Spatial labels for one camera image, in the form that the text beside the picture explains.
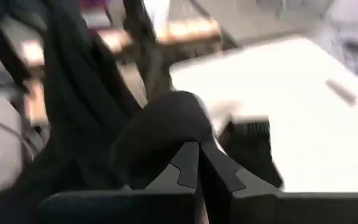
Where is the black knit garment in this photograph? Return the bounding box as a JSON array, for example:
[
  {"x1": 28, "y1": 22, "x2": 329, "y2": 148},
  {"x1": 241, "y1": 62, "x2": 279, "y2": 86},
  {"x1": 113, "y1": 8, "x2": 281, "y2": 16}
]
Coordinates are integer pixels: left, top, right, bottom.
[{"x1": 0, "y1": 0, "x2": 285, "y2": 223}]

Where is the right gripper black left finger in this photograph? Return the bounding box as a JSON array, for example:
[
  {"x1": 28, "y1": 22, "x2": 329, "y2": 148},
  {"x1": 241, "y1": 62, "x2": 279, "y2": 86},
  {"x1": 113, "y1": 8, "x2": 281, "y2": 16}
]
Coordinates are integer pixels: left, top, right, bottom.
[{"x1": 40, "y1": 141, "x2": 201, "y2": 224}]

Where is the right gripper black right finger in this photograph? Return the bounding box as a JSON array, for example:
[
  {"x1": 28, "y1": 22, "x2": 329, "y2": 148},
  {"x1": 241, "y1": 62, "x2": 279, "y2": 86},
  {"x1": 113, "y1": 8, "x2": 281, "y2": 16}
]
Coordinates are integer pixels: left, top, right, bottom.
[{"x1": 199, "y1": 141, "x2": 358, "y2": 224}]

